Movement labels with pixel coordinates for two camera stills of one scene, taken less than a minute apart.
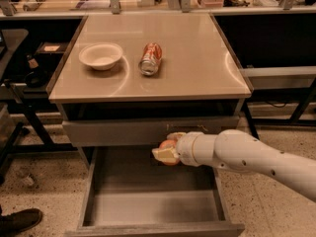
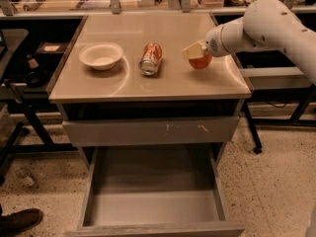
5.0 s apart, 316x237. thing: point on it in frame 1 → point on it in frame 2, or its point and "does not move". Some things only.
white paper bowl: (101, 56) does not move
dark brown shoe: (20, 221) does not move
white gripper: (185, 148) → (214, 44)
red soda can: (150, 58) does not move
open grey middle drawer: (127, 193) does not move
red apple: (169, 143) → (200, 62)
